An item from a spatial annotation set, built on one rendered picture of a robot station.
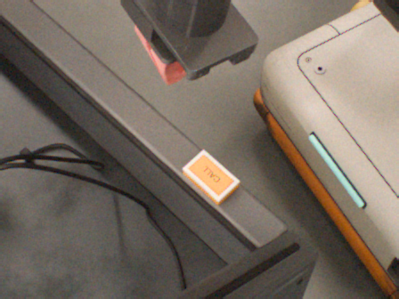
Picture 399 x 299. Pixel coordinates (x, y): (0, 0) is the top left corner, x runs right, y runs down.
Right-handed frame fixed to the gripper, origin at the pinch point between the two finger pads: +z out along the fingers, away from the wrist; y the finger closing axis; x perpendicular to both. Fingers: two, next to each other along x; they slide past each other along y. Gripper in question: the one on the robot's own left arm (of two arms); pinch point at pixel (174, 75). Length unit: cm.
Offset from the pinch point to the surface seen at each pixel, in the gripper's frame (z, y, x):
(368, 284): 99, 16, 57
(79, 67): 14.7, -13.0, -1.4
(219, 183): 11.3, 7.0, 2.7
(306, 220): 101, -4, 55
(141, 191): 25.7, -1.1, 0.3
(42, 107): 27.5, -17.4, -3.7
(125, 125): 14.1, -4.2, -1.1
